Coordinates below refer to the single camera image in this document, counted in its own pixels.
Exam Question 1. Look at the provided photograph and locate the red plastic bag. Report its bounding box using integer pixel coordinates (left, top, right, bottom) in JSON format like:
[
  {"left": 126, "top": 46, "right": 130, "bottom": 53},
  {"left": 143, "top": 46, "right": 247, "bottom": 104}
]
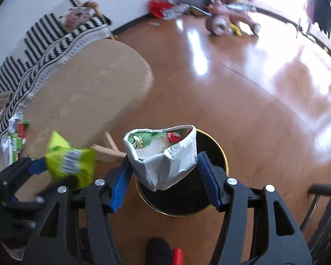
[{"left": 148, "top": 0, "right": 173, "bottom": 19}]

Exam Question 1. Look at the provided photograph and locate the black gold-rimmed trash bin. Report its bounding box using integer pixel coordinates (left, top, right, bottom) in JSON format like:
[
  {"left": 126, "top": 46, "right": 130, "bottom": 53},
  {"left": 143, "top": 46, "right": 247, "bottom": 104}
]
[{"left": 134, "top": 129, "right": 229, "bottom": 217}]

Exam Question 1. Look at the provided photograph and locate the brown plush blanket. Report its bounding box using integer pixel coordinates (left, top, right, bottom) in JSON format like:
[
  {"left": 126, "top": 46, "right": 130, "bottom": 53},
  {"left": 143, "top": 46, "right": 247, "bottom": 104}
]
[{"left": 0, "top": 90, "right": 13, "bottom": 122}]

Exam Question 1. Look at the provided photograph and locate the pink children tricycle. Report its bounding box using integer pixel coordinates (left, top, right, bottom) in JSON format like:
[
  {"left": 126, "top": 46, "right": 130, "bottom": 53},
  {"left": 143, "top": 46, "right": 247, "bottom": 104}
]
[{"left": 206, "top": 0, "right": 261, "bottom": 36}]

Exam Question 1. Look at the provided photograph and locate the pink patterned cushion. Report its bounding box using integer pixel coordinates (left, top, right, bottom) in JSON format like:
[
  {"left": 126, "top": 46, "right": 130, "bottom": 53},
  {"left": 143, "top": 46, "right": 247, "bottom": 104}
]
[{"left": 62, "top": 1, "right": 95, "bottom": 32}]

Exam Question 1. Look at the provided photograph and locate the white silver snack bag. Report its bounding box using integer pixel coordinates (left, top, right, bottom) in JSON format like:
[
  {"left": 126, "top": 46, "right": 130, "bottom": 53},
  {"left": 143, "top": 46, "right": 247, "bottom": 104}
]
[{"left": 124, "top": 125, "right": 198, "bottom": 191}]

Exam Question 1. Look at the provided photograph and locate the yellow toy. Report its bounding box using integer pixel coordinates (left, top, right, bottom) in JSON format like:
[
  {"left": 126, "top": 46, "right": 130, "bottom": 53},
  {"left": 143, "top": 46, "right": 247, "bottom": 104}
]
[{"left": 229, "top": 23, "right": 242, "bottom": 37}]

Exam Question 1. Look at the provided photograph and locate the black metal chair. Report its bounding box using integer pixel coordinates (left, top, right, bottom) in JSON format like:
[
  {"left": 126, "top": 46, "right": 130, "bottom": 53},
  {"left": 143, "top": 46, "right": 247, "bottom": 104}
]
[{"left": 300, "top": 184, "right": 331, "bottom": 264}]

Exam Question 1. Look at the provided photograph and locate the green chip bag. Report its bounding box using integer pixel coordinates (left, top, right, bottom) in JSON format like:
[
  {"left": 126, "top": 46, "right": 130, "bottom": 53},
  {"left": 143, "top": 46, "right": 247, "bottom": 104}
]
[{"left": 44, "top": 131, "right": 96, "bottom": 188}]

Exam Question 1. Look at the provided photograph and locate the black white striped sofa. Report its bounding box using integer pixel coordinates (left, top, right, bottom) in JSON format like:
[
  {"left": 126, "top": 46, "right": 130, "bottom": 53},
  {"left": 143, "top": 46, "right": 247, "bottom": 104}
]
[{"left": 0, "top": 0, "right": 112, "bottom": 145}]

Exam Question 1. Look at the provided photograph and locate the oval wooden table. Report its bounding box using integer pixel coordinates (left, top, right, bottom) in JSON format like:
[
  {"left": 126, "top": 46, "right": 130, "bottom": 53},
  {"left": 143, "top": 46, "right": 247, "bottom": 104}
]
[{"left": 12, "top": 38, "right": 155, "bottom": 202}]

